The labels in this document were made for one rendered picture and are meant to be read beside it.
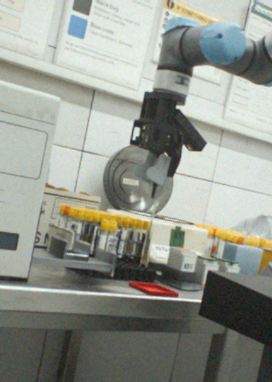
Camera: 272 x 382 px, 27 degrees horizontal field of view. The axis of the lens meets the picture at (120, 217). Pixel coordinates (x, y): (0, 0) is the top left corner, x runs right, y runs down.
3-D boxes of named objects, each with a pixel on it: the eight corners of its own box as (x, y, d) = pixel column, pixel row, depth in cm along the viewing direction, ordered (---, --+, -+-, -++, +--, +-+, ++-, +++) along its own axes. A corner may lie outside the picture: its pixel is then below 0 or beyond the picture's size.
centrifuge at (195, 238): (136, 268, 134) (147, 217, 133) (90, 245, 161) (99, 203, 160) (219, 279, 144) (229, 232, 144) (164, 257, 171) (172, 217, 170)
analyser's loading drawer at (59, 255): (7, 266, 91) (13, 234, 90) (-8, 257, 96) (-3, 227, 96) (113, 276, 102) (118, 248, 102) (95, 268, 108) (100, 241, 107)
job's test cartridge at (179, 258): (177, 280, 117) (184, 251, 117) (163, 275, 121) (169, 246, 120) (192, 282, 119) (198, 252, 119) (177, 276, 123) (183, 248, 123)
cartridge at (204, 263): (200, 289, 121) (206, 258, 121) (186, 284, 125) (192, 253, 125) (214, 290, 123) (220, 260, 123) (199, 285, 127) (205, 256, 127)
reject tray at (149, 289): (149, 295, 102) (150, 291, 102) (128, 286, 108) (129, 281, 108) (178, 297, 106) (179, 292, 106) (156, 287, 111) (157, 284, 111)
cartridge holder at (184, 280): (181, 290, 115) (184, 273, 115) (153, 279, 122) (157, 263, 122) (199, 292, 118) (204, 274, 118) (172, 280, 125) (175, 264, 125)
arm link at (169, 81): (176, 80, 122) (201, 78, 115) (171, 101, 122) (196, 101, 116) (148, 71, 118) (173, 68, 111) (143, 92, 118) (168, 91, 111)
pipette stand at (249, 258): (234, 290, 130) (243, 247, 130) (211, 282, 136) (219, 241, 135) (259, 291, 137) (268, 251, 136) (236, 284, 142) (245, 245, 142)
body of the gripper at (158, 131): (127, 147, 118) (139, 89, 117) (159, 155, 123) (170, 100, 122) (149, 149, 112) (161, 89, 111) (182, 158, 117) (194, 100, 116)
